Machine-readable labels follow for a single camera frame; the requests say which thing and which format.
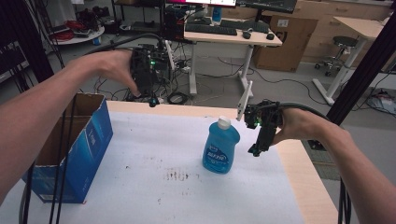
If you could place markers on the person's right hand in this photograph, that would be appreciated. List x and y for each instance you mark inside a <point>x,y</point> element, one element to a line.
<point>299,126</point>

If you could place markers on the black keyboard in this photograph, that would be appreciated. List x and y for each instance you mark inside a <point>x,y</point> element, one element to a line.
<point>210,29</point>
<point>246,25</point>

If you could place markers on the round white table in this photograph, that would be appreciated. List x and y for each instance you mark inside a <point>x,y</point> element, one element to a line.
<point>81,38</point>

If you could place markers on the light wooden standing desk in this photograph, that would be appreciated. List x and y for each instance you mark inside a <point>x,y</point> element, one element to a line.
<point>361,28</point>

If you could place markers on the black computer tower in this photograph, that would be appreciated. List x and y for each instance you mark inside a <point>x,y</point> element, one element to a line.
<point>173,26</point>

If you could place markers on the person's left hand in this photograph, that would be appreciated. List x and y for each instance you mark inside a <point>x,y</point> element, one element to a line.
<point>109,65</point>

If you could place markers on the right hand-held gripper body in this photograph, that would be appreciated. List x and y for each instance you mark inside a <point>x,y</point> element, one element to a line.
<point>264,119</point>

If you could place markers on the wooden cabinets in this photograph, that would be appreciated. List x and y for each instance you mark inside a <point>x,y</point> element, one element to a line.
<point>342,12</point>

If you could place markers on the blue detergent bottle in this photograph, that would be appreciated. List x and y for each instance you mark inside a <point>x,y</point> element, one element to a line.
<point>219,149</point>

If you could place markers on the white standing desk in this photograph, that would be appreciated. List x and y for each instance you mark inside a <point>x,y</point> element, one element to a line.
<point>218,39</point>

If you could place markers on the black computer mouse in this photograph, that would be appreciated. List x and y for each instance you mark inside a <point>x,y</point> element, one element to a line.
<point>246,34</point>
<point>270,36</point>

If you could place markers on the blue cardboard box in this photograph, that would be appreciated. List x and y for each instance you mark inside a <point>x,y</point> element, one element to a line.
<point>77,149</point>

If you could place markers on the blue bottle on desk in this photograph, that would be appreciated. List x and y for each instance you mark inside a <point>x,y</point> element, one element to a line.
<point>217,15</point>

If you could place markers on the white foam mat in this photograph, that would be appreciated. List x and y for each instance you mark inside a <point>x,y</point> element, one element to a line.
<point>155,174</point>

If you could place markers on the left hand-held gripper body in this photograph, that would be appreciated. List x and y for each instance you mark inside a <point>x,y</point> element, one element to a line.
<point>146,67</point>

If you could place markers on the large brown cardboard box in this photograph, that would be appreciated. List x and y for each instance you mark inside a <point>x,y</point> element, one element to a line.
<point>286,46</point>

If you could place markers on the black round stool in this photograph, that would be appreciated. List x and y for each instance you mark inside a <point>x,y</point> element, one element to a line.
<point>341,49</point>

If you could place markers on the black metal stand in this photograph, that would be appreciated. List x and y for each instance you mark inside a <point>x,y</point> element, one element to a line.
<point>364,71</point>

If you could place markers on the computer monitor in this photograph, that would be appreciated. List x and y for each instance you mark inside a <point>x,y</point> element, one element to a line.
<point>267,4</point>
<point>202,2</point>

